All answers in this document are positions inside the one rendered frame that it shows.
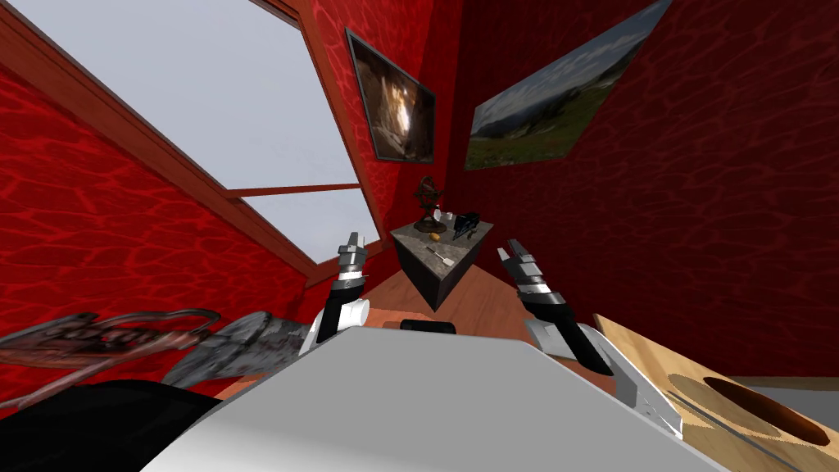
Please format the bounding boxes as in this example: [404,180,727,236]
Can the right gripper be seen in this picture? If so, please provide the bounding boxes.
[496,238,557,296]

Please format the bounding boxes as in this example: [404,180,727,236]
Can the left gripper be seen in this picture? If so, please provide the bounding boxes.
[337,231,368,283]

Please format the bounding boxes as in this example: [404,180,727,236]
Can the dark table with stone top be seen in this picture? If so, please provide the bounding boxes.
[389,175,497,313]

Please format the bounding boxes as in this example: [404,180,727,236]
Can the dark cave picture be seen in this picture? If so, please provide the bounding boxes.
[344,27,438,166]

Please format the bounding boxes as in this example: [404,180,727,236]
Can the mountain landscape picture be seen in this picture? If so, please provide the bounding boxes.
[463,0,674,172]

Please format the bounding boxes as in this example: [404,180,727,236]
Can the grey mottled stone shape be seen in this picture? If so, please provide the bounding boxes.
[160,311,317,389]

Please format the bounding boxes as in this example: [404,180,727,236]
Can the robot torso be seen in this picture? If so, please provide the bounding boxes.
[140,318,728,472]

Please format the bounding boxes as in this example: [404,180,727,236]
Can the pale wooden board with hole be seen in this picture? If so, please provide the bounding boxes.
[592,312,839,472]

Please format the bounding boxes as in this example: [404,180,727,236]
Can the large window with brown frame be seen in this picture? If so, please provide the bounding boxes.
[0,0,394,289]

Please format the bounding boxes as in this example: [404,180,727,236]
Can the brown curved metal frame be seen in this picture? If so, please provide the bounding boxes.
[0,307,222,411]

